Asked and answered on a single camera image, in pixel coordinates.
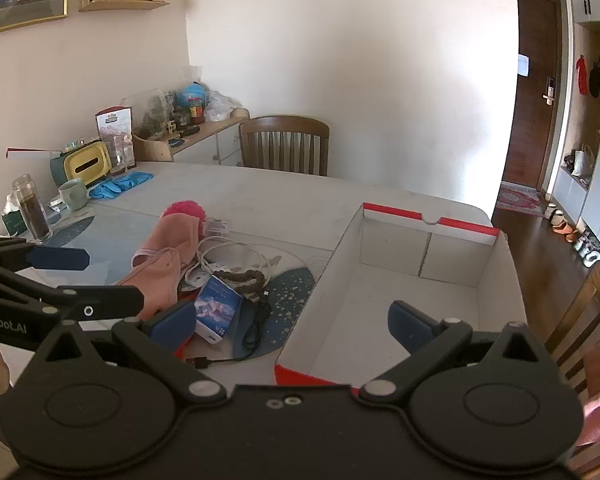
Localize wooden wall shelf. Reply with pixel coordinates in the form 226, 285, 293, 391
78, 0, 171, 13

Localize blue printed carton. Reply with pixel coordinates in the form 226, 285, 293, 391
194, 275, 244, 346

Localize brown bracelet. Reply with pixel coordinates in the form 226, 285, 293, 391
215, 269, 266, 288

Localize blue gloves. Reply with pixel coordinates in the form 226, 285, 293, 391
88, 171, 154, 200

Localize wooden slat-back chair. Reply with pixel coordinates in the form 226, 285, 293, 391
545, 260, 600, 396
238, 116, 331, 177

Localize blue bag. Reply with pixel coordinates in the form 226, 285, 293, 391
176, 82, 210, 111

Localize black cable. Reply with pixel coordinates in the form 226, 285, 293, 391
186, 287, 273, 371

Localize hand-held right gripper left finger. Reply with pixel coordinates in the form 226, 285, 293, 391
32, 302, 231, 403

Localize pink fruit plush toy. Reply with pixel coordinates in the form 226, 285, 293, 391
161, 200, 231, 236

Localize white plastic bag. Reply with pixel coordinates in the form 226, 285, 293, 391
205, 92, 241, 122

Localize clear plastic container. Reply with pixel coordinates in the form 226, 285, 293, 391
102, 132, 136, 171

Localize white tote bag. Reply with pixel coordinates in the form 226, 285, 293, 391
572, 144, 596, 178

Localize yellow tissue box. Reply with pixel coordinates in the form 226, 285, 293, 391
50, 141, 112, 183

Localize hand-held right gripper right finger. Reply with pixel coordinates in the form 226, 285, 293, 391
360, 301, 556, 406

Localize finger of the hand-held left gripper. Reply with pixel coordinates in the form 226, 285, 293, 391
0, 236, 91, 272
40, 285, 145, 322

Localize white sneakers pair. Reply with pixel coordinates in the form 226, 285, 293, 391
572, 237, 600, 268

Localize red-topped carton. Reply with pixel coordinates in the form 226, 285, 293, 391
95, 106, 133, 146

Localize white cable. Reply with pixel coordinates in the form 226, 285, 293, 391
182, 237, 273, 291

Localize white red-edged cardboard box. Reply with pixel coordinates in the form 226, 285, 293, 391
274, 202, 528, 388

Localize green mug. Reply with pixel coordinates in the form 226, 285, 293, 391
58, 178, 89, 211

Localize red patterned rug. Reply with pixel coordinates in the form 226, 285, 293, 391
495, 182, 546, 217

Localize clear plastic bag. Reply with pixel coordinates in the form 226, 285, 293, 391
122, 89, 173, 141

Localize white wooden-top sideboard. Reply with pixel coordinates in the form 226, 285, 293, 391
132, 110, 251, 167

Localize glass bottle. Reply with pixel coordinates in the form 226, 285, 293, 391
12, 174, 52, 242

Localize brown wooden door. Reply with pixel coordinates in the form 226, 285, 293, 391
501, 0, 571, 191

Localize blue printed table mat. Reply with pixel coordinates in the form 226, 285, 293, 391
10, 200, 338, 366

